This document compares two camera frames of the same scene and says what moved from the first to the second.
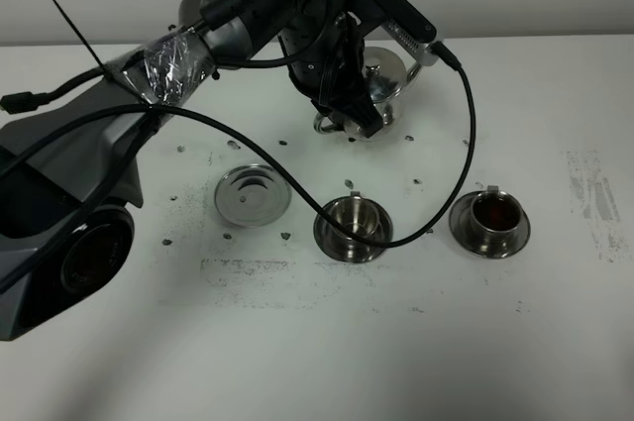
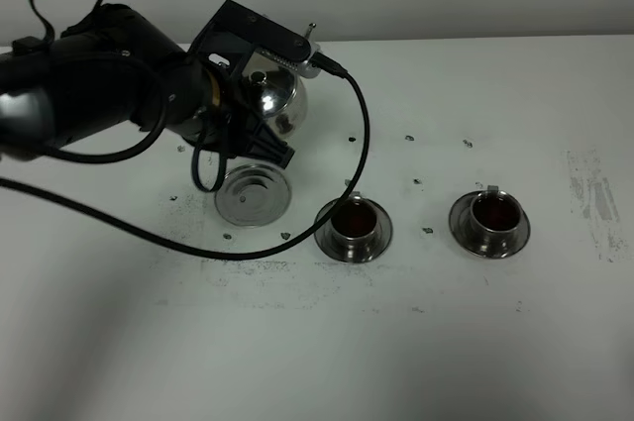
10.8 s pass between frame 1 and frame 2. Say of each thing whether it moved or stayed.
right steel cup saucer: stayed
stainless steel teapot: moved
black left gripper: moved
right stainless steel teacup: stayed
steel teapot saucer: stayed
